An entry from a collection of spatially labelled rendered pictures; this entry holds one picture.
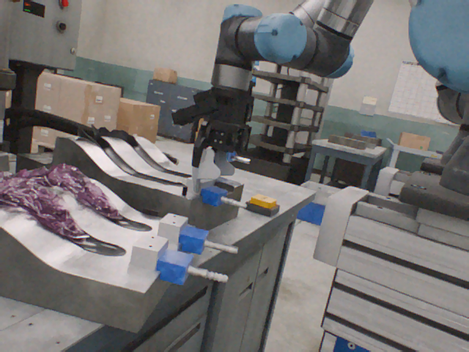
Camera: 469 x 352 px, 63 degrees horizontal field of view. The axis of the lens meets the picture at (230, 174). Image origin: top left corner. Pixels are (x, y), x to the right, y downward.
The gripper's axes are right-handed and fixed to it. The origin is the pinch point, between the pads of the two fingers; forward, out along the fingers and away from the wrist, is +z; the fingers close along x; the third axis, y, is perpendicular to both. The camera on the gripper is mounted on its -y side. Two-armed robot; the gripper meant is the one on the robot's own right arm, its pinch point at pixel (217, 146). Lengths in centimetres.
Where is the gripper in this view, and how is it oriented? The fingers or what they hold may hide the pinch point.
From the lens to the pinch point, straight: 110.8
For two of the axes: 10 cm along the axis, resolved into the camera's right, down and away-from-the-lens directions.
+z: -1.9, 9.6, 2.0
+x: 4.3, -1.0, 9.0
